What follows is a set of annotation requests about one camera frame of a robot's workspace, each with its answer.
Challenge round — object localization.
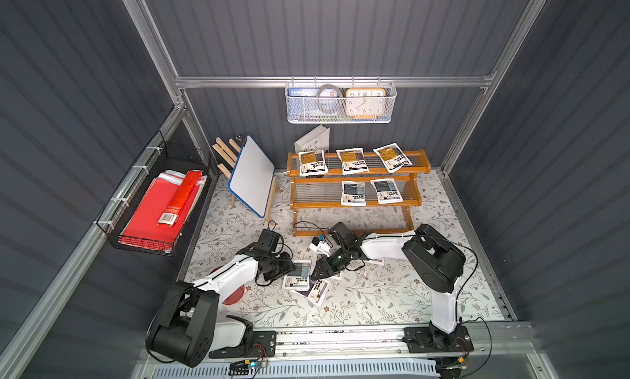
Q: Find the orange wooden two-tier shelf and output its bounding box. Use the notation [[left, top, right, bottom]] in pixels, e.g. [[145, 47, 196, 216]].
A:
[[287, 149, 431, 236]]

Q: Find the blue white box in basket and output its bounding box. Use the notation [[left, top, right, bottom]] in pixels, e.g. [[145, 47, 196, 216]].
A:
[[286, 87, 319, 113]]

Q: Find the red long box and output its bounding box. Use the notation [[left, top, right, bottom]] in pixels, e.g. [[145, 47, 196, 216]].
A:
[[157, 171, 203, 226]]

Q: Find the round clear tape roll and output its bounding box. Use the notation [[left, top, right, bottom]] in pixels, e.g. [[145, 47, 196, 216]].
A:
[[316, 84, 343, 115]]

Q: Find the red round object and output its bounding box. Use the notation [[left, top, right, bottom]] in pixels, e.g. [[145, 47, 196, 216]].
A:
[[211, 267, 247, 305]]

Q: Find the yellow coffee bag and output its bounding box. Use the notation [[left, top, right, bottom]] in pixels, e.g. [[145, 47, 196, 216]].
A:
[[298, 150, 328, 177], [336, 148, 369, 175], [373, 143, 413, 174]]

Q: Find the red folders stack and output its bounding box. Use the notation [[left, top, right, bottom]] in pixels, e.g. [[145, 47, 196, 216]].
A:
[[118, 170, 208, 254]]

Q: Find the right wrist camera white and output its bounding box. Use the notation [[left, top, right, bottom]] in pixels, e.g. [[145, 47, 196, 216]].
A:
[[309, 236, 331, 257]]

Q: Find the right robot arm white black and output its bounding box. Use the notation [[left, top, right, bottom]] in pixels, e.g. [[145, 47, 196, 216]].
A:
[[312, 222, 467, 337]]

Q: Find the white wire hanging basket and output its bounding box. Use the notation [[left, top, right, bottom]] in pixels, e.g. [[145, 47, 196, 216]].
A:
[[284, 80, 398, 126]]

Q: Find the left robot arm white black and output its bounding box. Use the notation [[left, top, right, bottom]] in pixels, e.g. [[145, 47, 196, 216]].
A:
[[144, 229, 295, 368]]

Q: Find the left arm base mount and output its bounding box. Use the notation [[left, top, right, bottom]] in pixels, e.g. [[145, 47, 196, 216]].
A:
[[208, 331, 277, 359]]

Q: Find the small circuit board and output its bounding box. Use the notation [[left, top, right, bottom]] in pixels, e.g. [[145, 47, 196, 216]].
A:
[[228, 359, 268, 378]]

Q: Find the blue framed whiteboard easel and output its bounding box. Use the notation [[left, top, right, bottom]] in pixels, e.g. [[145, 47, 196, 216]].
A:
[[212, 136, 277, 221]]

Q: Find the black wire wall basket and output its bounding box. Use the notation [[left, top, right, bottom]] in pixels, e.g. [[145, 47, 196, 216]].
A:
[[97, 133, 217, 257]]

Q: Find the blue coffee bag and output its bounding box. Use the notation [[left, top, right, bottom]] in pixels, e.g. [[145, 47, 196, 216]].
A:
[[341, 181, 367, 207], [371, 178, 404, 204], [282, 260, 312, 292]]

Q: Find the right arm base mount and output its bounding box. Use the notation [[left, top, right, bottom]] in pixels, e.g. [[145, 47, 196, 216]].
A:
[[401, 323, 474, 354]]

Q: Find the yellow square analog clock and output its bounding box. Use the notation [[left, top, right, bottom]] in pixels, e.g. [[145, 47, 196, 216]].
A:
[[345, 88, 387, 119]]

